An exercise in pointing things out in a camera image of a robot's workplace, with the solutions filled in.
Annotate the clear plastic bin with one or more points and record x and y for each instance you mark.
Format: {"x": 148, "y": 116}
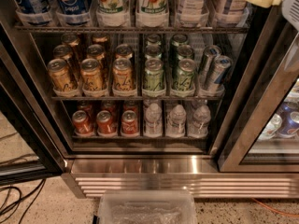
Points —
{"x": 147, "y": 207}

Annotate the right clear water bottle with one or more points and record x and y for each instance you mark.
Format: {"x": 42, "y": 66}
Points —
{"x": 199, "y": 121}

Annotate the second row right green can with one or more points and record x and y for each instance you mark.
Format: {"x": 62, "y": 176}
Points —
{"x": 184, "y": 52}

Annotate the second row middle orange can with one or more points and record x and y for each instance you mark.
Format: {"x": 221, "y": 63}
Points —
{"x": 98, "y": 52}

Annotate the middle red can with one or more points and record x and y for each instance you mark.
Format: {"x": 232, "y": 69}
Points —
{"x": 105, "y": 122}

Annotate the second row right orange can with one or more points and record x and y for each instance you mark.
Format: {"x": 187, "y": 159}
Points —
{"x": 125, "y": 51}

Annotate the silver slim can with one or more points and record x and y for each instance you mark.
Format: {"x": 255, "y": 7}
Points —
{"x": 209, "y": 54}
{"x": 217, "y": 73}

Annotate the middle clear water bottle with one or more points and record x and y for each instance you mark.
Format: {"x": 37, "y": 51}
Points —
{"x": 176, "y": 122}

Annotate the left white carton bottle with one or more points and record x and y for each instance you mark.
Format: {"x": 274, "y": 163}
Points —
{"x": 190, "y": 13}

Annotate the right red can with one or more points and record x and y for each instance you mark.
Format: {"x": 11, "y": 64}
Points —
{"x": 129, "y": 122}

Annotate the front silver slim can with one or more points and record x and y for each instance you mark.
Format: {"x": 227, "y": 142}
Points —
{"x": 217, "y": 73}

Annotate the steel fridge base grille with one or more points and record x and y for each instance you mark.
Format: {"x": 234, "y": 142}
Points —
{"x": 92, "y": 177}

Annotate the white carton bottle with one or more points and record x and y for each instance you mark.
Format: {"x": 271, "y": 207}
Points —
{"x": 227, "y": 13}
{"x": 190, "y": 13}

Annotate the second row green can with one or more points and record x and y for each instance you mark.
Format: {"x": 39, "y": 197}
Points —
{"x": 152, "y": 51}
{"x": 184, "y": 52}

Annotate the second row orange can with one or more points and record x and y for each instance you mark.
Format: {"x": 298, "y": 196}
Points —
{"x": 125, "y": 51}
{"x": 66, "y": 53}
{"x": 98, "y": 52}

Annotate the second row left green can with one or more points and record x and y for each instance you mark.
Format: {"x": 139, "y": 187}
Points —
{"x": 152, "y": 51}

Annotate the left green 7UP bottle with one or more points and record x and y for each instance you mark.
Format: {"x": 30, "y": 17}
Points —
{"x": 113, "y": 13}

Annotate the green 7up bottle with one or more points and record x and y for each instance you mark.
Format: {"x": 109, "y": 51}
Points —
{"x": 151, "y": 13}
{"x": 113, "y": 13}

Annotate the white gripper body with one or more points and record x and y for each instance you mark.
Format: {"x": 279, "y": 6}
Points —
{"x": 291, "y": 8}

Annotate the front left green can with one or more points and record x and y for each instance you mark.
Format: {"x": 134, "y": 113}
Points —
{"x": 153, "y": 75}

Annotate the right white carton bottle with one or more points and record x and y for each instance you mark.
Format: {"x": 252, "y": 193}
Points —
{"x": 227, "y": 13}

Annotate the left clear water bottle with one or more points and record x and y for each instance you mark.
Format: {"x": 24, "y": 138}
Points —
{"x": 153, "y": 121}

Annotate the left red can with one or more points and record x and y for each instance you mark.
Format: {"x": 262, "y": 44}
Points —
{"x": 82, "y": 122}

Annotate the red can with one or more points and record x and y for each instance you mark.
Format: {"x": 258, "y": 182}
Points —
{"x": 105, "y": 122}
{"x": 129, "y": 122}
{"x": 82, "y": 122}

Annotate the front right green can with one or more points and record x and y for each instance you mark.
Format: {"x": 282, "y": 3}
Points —
{"x": 184, "y": 74}

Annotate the second row left orange can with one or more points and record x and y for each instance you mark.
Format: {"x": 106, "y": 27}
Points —
{"x": 66, "y": 53}

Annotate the front left orange can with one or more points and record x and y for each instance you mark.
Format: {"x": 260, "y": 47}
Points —
{"x": 61, "y": 75}

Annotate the blue can behind glass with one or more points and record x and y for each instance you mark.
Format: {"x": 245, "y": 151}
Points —
{"x": 290, "y": 120}

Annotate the clear water bottle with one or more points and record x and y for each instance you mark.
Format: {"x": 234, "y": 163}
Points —
{"x": 176, "y": 122}
{"x": 199, "y": 121}
{"x": 153, "y": 121}

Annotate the blue Pepsi bottle with logo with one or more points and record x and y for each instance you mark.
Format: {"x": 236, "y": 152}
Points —
{"x": 75, "y": 10}

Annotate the rear silver slim can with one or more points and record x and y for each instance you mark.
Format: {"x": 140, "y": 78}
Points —
{"x": 209, "y": 54}

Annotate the right green 7UP bottle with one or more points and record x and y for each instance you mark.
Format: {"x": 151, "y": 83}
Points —
{"x": 151, "y": 13}

